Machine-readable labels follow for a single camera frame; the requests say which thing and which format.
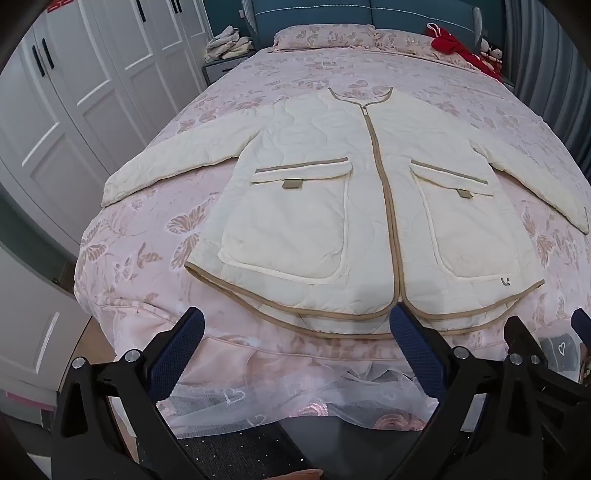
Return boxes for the white low cabinet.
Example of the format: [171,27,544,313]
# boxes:
[0,240,93,404]

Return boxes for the cream quilted jacket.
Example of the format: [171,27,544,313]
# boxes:
[100,87,591,340]

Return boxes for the pink floral pillow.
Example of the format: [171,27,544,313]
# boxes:
[374,30,467,62]
[272,24,377,51]

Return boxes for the pink floral bedspread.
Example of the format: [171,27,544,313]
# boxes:
[74,23,591,365]

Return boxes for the grey curtain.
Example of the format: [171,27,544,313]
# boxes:
[502,0,591,182]

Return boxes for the grey nightstand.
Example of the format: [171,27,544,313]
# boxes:
[203,51,257,86]

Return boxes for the plush toys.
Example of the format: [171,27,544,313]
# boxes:
[479,37,507,70]

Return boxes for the dark speckled rug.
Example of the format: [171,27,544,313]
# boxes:
[175,415,462,480]

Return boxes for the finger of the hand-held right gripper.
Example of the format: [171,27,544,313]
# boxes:
[504,316,591,417]
[571,308,591,382]

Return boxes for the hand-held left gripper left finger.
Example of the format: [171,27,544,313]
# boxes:
[52,307,206,445]

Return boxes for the teal padded headboard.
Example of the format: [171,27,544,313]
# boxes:
[249,0,483,49]

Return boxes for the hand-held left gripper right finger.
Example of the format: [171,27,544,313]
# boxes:
[389,305,540,440]

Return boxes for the red garment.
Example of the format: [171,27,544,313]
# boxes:
[426,22,504,82]

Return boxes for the white panelled wardrobe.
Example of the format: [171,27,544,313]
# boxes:
[0,0,214,259]

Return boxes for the pile of beige clothes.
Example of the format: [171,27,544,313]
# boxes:
[204,25,254,61]

